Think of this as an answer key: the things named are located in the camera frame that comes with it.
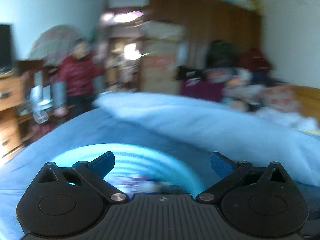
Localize turquoise plastic basket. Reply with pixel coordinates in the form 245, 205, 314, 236
51, 144, 206, 196

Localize black flat television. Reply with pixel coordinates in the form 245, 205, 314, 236
0, 24, 13, 73

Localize wooden headboard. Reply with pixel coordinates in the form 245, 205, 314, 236
294, 86, 320, 122

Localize pile of clothes bags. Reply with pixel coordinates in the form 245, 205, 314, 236
176, 40, 299, 113

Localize wooden drawer dresser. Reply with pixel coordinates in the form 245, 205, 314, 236
0, 77, 23, 157

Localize stacked cardboard boxes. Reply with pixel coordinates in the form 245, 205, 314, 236
139, 21, 187, 95

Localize light blue duvet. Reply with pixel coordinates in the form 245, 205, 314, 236
94, 92, 319, 186

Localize seated person red jacket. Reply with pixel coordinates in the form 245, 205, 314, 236
53, 38, 105, 118

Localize blue bed sheet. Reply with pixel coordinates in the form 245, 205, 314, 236
0, 107, 320, 240

